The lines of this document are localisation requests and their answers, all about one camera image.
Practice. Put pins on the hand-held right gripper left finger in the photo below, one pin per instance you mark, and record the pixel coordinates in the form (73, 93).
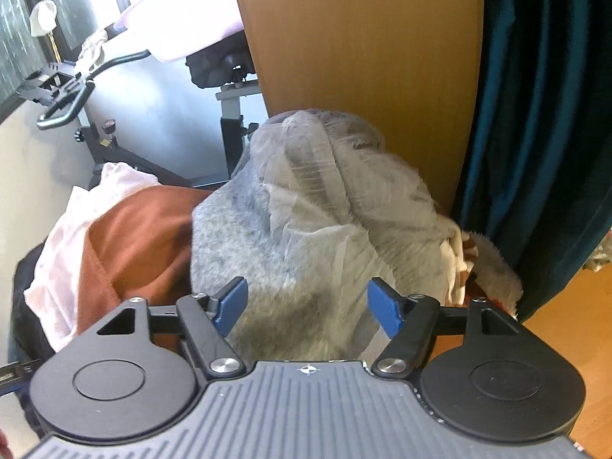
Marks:
(232, 303)

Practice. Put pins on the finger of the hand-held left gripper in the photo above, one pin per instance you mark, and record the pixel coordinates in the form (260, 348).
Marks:
(16, 375)

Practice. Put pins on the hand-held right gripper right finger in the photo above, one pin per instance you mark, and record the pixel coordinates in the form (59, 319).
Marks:
(385, 308)

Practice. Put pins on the grey fuzzy garment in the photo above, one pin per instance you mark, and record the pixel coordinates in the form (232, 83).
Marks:
(287, 210)

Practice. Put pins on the beige cloth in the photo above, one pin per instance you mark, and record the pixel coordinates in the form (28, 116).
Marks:
(454, 267)

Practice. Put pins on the orange-brown garment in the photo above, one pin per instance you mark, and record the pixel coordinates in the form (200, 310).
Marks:
(134, 248)

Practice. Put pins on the cream fleece garment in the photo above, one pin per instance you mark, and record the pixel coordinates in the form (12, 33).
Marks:
(497, 277)

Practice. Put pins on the white shirt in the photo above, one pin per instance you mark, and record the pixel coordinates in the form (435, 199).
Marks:
(62, 248)

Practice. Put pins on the black exercise bike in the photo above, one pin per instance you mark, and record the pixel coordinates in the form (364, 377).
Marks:
(210, 69)

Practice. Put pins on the teal curtain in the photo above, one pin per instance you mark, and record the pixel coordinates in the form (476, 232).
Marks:
(550, 129)

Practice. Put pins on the purple plastic basin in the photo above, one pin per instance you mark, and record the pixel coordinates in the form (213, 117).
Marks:
(191, 33)

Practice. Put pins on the wooden cabinet panel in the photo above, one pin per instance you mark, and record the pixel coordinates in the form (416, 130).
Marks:
(358, 33)

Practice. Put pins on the small pale rag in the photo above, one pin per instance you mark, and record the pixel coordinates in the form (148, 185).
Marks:
(93, 50)

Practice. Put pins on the window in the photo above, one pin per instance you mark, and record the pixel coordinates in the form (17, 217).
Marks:
(19, 33)

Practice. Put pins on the white hanging pouch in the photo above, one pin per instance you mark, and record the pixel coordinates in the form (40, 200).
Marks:
(44, 16)

